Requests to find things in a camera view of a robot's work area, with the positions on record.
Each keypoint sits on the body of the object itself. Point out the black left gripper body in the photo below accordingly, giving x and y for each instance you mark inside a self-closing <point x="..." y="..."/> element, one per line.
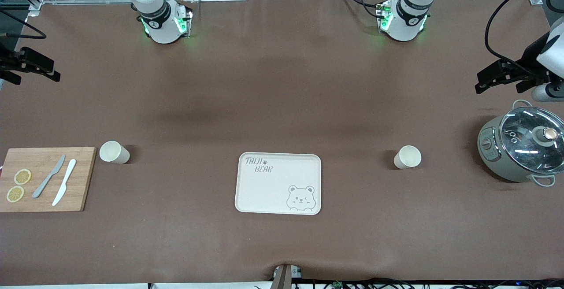
<point x="532" y="60"/>

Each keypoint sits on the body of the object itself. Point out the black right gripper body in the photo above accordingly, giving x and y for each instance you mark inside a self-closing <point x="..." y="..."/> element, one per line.
<point x="8" y="61"/>

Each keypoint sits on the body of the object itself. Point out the white plastic cup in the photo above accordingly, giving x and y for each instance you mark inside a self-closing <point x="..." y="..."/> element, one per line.
<point x="407" y="157"/>
<point x="113" y="152"/>

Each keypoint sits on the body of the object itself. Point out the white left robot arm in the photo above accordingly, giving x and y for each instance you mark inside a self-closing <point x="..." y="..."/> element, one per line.
<point x="405" y="24"/>

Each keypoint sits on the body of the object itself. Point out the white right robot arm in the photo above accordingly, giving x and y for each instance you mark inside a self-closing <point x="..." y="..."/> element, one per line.
<point x="161" y="29"/>

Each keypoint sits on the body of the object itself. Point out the cream bear print tray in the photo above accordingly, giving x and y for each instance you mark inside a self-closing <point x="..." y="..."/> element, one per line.
<point x="264" y="192"/>

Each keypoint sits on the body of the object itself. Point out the glass pot lid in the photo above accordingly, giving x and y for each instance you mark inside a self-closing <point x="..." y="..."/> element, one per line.
<point x="520" y="126"/>

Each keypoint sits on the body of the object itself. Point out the grey-green electric cooking pot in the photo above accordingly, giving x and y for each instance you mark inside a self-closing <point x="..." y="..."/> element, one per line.
<point x="495" y="161"/>

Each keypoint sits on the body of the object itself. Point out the white plastic knife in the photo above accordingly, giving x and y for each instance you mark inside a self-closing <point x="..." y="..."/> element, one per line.
<point x="69" y="169"/>

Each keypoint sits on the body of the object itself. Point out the lemon slice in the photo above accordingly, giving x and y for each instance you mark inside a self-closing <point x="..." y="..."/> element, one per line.
<point x="22" y="176"/>
<point x="15" y="194"/>

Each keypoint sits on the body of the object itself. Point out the wooden cutting board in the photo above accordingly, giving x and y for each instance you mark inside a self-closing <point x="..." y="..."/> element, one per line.
<point x="86" y="183"/>

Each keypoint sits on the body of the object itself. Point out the grey plastic knife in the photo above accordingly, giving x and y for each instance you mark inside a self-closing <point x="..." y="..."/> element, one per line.
<point x="40" y="188"/>

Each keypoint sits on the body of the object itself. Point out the table edge camera stand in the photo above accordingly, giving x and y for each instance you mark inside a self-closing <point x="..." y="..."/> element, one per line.
<point x="284" y="278"/>

